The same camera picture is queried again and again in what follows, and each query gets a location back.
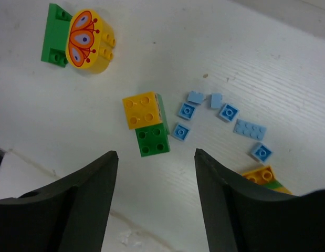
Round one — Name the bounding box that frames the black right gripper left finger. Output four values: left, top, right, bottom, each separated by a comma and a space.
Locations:
0, 151, 118, 251

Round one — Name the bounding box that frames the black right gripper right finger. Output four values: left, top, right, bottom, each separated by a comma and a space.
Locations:
194, 149, 325, 251

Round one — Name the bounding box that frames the green square lego brick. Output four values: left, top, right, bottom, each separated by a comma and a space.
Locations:
135, 93, 170, 157

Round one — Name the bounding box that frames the yellow square lego brick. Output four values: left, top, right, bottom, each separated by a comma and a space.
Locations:
122, 92, 163, 130

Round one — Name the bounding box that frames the light blue small lego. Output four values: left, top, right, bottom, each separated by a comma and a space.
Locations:
211, 93, 223, 109
177, 102, 196, 120
172, 123, 190, 141
250, 142, 272, 163
187, 91, 206, 104
218, 103, 239, 122

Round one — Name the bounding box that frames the light blue lego plate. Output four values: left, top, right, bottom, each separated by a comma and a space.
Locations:
233, 119, 267, 141

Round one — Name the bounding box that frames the green flat lego brick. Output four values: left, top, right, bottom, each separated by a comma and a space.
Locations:
41, 3, 72, 68

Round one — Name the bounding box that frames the yellow butterfly lego brick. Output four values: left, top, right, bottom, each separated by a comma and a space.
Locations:
66, 9, 117, 74

